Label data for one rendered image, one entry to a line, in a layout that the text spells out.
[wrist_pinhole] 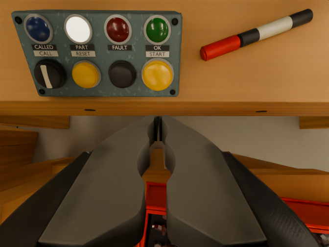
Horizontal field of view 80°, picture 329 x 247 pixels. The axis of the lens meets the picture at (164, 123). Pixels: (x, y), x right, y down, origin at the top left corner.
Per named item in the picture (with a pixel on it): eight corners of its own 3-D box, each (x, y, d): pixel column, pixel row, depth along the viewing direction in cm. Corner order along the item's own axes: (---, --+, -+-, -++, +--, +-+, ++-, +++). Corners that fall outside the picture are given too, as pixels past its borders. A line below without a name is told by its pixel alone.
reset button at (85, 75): (101, 85, 20) (98, 89, 19) (78, 85, 20) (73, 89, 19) (97, 61, 19) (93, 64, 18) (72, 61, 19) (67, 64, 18)
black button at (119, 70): (135, 85, 20) (133, 89, 19) (111, 85, 20) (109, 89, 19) (133, 61, 19) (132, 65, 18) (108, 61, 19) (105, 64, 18)
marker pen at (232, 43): (300, 13, 23) (310, 4, 22) (306, 25, 23) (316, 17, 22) (198, 51, 23) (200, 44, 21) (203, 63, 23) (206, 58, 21)
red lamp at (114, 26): (131, 43, 18) (129, 36, 17) (107, 43, 18) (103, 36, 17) (131, 24, 18) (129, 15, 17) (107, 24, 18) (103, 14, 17)
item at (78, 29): (93, 43, 18) (87, 36, 17) (69, 43, 18) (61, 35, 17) (94, 24, 18) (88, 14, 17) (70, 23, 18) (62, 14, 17)
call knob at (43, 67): (68, 86, 20) (63, 90, 19) (42, 86, 20) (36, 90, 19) (61, 60, 19) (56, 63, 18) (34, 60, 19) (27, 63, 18)
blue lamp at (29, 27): (55, 43, 18) (46, 35, 17) (31, 43, 18) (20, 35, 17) (56, 23, 18) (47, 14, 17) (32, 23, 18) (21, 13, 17)
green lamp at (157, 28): (169, 44, 18) (170, 36, 17) (145, 43, 18) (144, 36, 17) (169, 24, 19) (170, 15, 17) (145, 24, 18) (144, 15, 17)
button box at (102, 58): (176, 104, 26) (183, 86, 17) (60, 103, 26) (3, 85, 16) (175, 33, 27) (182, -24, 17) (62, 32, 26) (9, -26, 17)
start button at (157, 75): (171, 87, 21) (172, 92, 20) (143, 87, 21) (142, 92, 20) (172, 59, 19) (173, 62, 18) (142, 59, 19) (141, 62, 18)
